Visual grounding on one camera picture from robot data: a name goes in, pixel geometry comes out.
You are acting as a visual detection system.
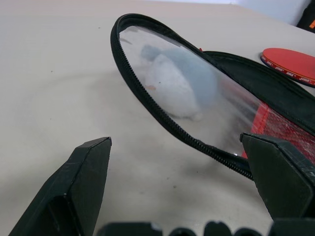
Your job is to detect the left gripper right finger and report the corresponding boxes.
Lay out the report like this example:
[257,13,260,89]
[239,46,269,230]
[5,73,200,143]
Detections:
[239,132,315,222]

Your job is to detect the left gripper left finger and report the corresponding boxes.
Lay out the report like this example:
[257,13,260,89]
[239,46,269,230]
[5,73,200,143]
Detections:
[9,136,112,236]

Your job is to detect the red black pouch bag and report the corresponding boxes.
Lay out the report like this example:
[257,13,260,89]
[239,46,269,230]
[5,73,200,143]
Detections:
[110,13,315,181]

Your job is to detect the red table tennis paddle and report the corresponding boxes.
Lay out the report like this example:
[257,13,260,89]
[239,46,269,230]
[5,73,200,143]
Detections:
[259,47,315,89]

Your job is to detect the white fluffy ball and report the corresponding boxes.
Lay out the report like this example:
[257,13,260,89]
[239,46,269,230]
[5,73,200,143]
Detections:
[140,44,219,121]

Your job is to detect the black bag with orange mark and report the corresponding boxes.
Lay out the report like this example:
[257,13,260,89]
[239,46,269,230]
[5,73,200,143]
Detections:
[296,0,315,34]

